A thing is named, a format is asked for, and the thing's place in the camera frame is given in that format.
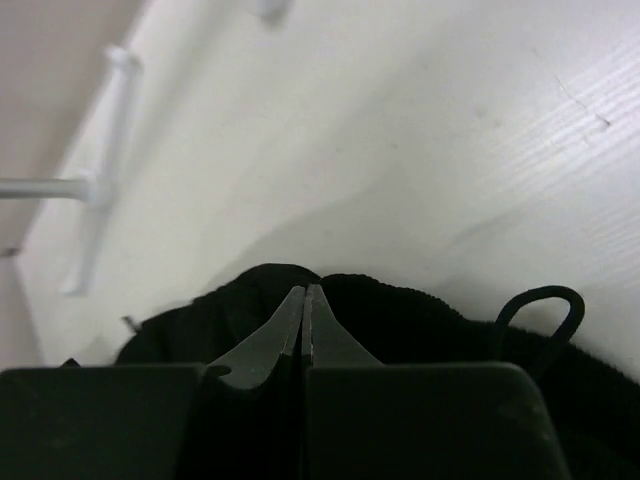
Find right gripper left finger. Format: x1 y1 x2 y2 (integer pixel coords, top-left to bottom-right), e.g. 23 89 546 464
203 286 304 400

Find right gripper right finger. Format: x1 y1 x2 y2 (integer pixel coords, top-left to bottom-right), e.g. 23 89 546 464
301 284 383 368

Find black trousers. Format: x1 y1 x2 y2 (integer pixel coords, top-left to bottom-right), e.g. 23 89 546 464
116 263 639 479

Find white metal clothes rack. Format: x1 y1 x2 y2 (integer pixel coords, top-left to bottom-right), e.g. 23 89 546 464
0 0 301 297

